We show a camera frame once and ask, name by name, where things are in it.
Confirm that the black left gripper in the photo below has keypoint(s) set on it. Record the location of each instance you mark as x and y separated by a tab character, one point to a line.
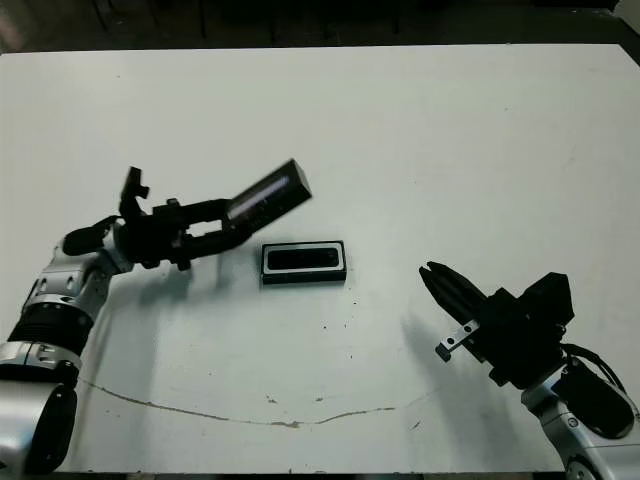
150	235

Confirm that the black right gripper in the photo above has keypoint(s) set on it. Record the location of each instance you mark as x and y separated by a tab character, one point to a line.
520	340

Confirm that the black printed box lid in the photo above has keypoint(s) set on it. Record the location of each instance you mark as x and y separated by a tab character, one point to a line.
270	200

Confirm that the slim black camera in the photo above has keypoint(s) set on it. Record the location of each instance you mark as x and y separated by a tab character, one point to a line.
300	259

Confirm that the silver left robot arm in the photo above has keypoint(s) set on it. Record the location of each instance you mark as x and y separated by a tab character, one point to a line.
55	290

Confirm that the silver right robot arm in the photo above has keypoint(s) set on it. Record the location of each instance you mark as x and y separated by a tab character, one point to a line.
565	425

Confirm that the black box base white insert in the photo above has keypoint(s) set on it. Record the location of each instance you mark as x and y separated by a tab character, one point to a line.
305	280

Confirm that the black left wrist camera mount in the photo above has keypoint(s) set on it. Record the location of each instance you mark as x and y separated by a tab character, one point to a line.
132	185

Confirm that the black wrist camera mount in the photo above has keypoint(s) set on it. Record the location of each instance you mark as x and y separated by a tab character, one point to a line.
550	300
132	185

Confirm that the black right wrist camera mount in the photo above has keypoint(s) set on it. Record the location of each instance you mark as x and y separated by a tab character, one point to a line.
550	300

